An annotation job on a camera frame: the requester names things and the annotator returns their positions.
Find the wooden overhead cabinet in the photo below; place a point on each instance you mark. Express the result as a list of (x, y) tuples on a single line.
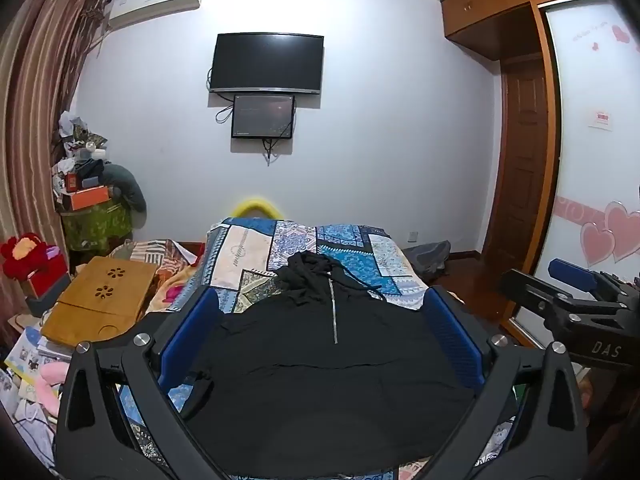
[(492, 5)]

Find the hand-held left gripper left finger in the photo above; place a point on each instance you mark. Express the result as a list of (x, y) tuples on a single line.
[(192, 332)]

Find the grey bag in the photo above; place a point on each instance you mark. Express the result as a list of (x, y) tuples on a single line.
[(427, 260)]

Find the pink plush toy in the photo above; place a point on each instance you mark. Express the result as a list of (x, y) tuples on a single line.
[(50, 385)]

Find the small black monitor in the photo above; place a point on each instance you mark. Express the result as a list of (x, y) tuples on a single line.
[(262, 116)]

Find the black zip hoodie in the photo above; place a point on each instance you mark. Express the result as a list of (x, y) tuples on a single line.
[(320, 400)]

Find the wooden lap table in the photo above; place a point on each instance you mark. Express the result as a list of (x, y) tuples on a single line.
[(100, 300)]

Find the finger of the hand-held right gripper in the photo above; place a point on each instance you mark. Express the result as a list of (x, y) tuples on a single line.
[(525, 287), (572, 271)]

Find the blue patchwork bedspread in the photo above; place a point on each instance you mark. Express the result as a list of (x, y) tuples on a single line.
[(345, 245)]

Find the white air conditioner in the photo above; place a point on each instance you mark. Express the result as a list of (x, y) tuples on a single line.
[(155, 2)]

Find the stack of printed magazines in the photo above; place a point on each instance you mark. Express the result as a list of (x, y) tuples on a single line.
[(30, 355)]

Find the grey and red box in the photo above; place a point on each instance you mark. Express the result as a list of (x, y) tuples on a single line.
[(47, 290)]

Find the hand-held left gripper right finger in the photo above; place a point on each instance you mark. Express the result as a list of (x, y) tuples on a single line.
[(452, 332)]

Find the orange striped blanket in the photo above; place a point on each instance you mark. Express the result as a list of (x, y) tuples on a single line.
[(165, 260)]

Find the red and white sticker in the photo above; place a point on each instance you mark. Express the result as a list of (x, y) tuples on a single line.
[(601, 120)]

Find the brown striped curtain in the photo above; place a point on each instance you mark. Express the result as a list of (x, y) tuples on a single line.
[(35, 110)]

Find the yellow curved object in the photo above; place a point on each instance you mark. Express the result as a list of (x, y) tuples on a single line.
[(256, 205)]

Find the orange box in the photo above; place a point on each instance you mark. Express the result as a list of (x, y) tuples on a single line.
[(90, 198)]

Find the red plush toy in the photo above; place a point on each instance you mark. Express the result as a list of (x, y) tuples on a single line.
[(20, 255)]

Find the wall-mounted black television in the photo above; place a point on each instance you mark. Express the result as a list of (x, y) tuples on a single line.
[(266, 62)]

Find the pile of clutter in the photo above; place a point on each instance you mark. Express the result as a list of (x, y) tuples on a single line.
[(75, 145)]

